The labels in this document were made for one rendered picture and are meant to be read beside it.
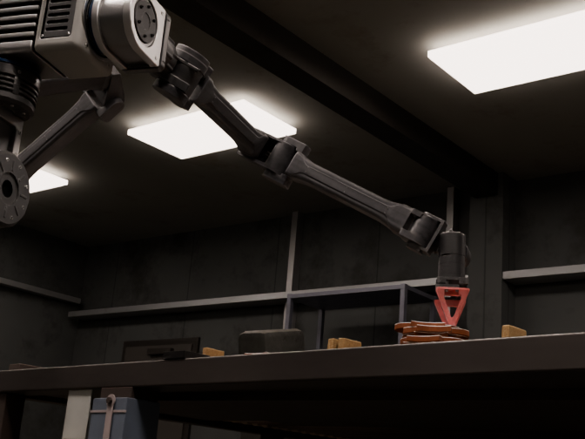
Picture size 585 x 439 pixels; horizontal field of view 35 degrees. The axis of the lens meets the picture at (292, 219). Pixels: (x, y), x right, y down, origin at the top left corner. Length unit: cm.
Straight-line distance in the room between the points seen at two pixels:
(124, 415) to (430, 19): 383
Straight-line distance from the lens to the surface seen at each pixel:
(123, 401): 223
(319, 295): 787
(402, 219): 205
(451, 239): 202
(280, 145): 218
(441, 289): 195
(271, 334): 534
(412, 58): 603
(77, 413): 242
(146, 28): 178
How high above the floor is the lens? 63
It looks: 17 degrees up
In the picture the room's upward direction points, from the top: 5 degrees clockwise
